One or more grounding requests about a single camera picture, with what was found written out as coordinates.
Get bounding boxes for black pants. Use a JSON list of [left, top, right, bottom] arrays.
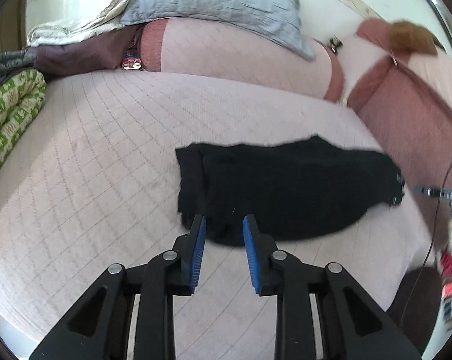
[[175, 135, 405, 246]]

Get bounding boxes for pink quilted bedspread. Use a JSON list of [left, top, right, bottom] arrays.
[[0, 70, 430, 359]]

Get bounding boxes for pink red sofa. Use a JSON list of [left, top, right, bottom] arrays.
[[347, 18, 452, 248]]

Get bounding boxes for brown cloth on sofa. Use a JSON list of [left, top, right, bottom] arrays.
[[387, 21, 445, 55]]

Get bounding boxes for green white patterned blanket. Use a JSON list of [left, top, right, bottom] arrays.
[[0, 68, 46, 168]]

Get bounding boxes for small black gold object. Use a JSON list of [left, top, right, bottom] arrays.
[[327, 36, 343, 55]]

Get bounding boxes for red patterned small item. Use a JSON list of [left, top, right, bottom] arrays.
[[122, 49, 142, 71]]

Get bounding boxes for dark maroon cloth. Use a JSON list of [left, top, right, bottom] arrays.
[[26, 25, 142, 77]]

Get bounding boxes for dark grey blanket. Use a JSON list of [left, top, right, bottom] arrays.
[[0, 50, 36, 86]]

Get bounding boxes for pink bolster pillow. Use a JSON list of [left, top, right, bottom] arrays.
[[139, 18, 345, 102]]

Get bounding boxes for beige folded cloth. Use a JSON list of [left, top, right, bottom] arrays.
[[26, 0, 129, 47]]

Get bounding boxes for grey quilted pillow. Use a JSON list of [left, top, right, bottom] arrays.
[[120, 0, 315, 61]]

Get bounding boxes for black cable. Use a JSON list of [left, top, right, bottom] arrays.
[[397, 157, 452, 327]]

